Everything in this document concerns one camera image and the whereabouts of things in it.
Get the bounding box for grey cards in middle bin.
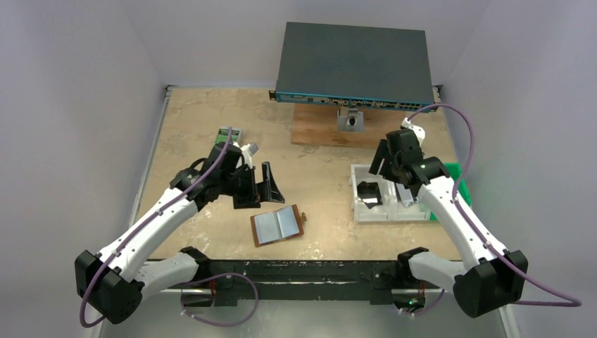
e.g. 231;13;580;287
395;183;417;208

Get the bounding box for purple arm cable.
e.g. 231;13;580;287
404;103;583;309
79;127;234;328

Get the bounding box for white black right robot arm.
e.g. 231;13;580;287
369;127;528;318

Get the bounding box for grey blue network switch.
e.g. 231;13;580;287
269;22;434;111

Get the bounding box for white left plastic bin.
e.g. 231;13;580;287
349;164;396;223

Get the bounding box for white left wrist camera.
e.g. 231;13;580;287
239;142;258;168

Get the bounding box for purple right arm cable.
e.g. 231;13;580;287
404;103;583;309

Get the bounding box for white plastic bin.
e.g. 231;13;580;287
349;164;396;223
389;184;431;222

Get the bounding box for brown wooden board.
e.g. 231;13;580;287
291;104;406;149

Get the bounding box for green white small box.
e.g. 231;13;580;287
214;127;243;144

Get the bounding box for green plastic bin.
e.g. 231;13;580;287
419;163;472;227

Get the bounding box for white middle plastic bin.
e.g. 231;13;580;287
389;184;431;222

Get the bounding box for black cards in left bin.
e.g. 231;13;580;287
356;182;382;209

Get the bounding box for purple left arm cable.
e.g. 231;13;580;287
79;127;234;328

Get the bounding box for brown leather card holder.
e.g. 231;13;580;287
250;204;307;247

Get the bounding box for grey camera on mount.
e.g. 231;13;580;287
337;107;365;132

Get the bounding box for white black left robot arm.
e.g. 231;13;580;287
75;142;285;327

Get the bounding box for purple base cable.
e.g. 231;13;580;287
180;273;259;327

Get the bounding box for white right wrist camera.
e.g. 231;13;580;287
401;118;426;146

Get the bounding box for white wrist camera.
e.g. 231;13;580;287
239;142;258;168
401;118;426;146

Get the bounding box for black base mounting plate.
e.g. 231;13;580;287
165;258;441;309

